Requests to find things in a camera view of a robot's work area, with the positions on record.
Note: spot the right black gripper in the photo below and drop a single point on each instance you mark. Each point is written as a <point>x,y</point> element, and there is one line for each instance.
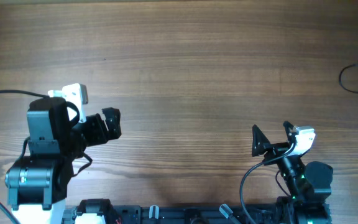
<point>276,148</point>

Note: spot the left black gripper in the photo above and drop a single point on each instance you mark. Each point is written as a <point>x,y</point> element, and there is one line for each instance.
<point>100,135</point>

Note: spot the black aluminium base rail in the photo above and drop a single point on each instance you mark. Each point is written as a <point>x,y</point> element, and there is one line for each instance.
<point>210,214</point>

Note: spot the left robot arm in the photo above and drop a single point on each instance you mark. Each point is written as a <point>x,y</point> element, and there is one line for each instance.
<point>37,184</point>

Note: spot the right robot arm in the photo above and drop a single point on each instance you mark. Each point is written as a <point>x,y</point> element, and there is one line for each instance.
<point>309,185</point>

